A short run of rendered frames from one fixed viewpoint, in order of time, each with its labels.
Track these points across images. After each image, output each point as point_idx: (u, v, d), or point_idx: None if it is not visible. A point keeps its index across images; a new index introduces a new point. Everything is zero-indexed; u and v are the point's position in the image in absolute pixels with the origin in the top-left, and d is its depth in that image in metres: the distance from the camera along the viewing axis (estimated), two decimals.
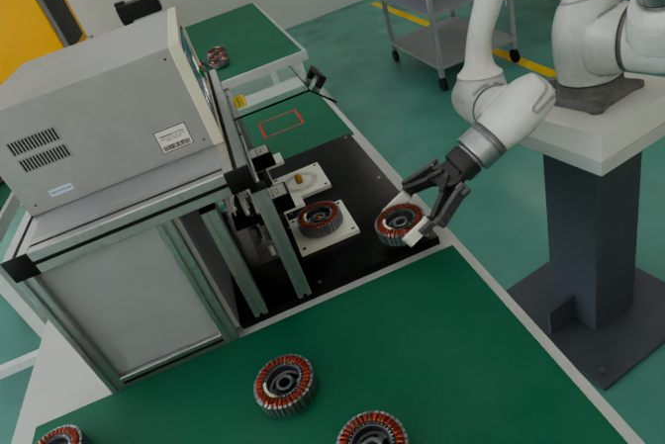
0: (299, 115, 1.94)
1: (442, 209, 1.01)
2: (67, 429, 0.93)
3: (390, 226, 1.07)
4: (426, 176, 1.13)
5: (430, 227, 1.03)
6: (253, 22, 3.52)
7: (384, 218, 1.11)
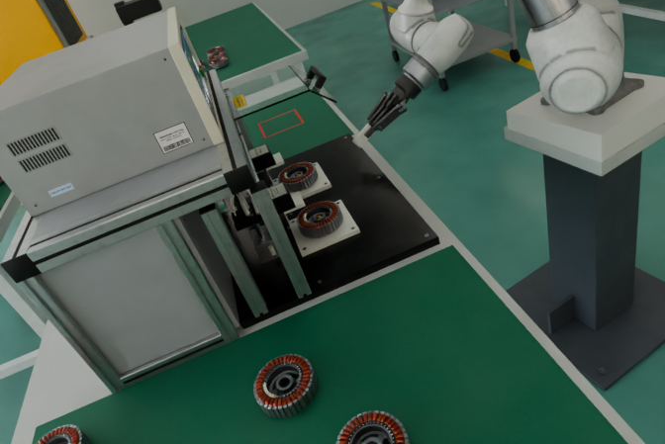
0: (299, 115, 1.94)
1: (382, 118, 1.39)
2: (67, 429, 0.93)
3: (288, 177, 1.41)
4: None
5: (372, 132, 1.42)
6: (253, 22, 3.52)
7: (286, 171, 1.45)
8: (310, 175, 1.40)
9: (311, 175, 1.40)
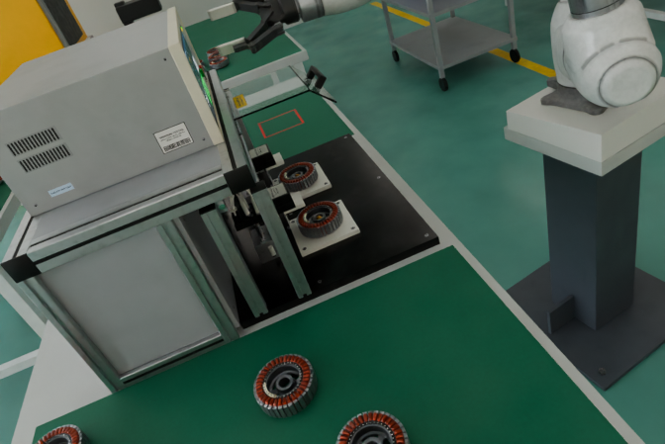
0: (299, 115, 1.94)
1: (258, 38, 1.18)
2: (67, 429, 0.93)
3: (288, 177, 1.41)
4: (255, 2, 1.27)
5: (243, 48, 1.19)
6: (253, 22, 3.52)
7: (286, 171, 1.45)
8: (310, 175, 1.40)
9: (311, 175, 1.40)
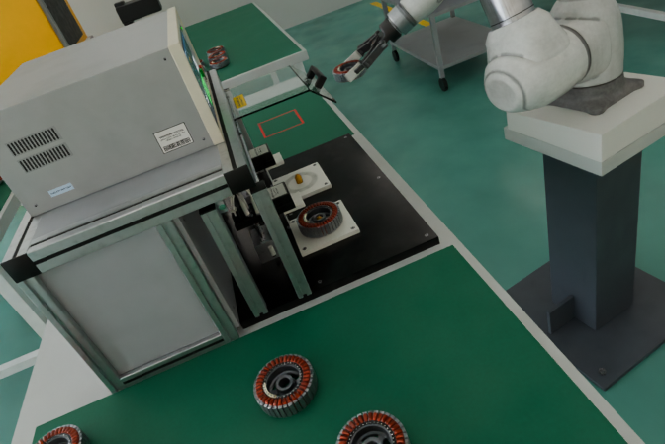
0: (299, 115, 1.94)
1: (368, 55, 1.61)
2: (67, 429, 0.93)
3: (339, 69, 1.69)
4: None
5: (361, 68, 1.63)
6: (253, 22, 3.52)
7: (340, 66, 1.72)
8: None
9: None
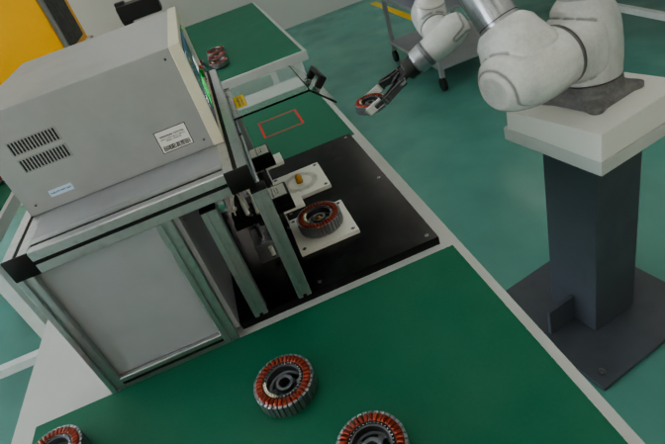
0: (299, 115, 1.94)
1: (388, 92, 1.69)
2: (67, 429, 0.93)
3: (361, 103, 1.78)
4: None
5: (381, 104, 1.72)
6: (253, 22, 3.52)
7: (362, 99, 1.81)
8: None
9: None
